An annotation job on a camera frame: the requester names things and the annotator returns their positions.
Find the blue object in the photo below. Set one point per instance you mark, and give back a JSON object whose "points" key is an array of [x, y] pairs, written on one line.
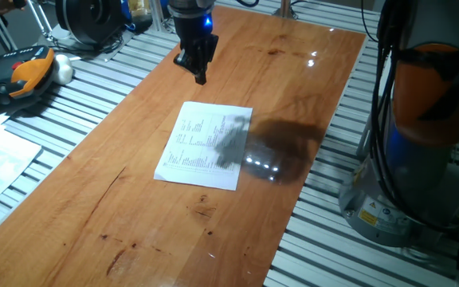
{"points": [[125, 10]]}

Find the black round device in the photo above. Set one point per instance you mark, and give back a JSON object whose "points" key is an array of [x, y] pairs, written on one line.
{"points": [[90, 20]]}

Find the person's bare hand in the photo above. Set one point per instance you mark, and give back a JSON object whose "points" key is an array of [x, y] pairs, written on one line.
{"points": [[6, 5]]}

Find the jar with yellow content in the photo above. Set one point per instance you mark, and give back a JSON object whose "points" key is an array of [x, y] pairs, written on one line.
{"points": [[140, 12]]}

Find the black and orange teach pendant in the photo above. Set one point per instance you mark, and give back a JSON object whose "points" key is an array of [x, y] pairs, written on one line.
{"points": [[30, 73]]}

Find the metal post with base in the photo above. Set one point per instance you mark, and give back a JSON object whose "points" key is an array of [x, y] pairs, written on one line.
{"points": [[286, 8]]}

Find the grey flat base plate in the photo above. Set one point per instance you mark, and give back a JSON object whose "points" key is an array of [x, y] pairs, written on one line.
{"points": [[120, 48]]}

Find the white rounded object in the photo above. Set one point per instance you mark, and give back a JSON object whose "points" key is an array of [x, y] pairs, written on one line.
{"points": [[63, 71]]}

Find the wooden board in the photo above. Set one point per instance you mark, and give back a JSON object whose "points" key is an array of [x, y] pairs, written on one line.
{"points": [[134, 223]]}

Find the white paper sheet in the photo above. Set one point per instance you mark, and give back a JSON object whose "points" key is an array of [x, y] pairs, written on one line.
{"points": [[205, 147]]}

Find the thin metal rod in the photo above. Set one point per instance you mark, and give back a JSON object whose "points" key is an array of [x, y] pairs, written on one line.
{"points": [[38, 18]]}

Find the aluminium profile post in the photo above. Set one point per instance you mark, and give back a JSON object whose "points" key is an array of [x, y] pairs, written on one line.
{"points": [[155, 12]]}

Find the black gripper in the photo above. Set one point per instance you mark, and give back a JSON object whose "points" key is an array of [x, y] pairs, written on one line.
{"points": [[195, 36]]}

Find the printed paper document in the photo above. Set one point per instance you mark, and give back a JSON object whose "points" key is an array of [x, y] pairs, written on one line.
{"points": [[2, 159]]}

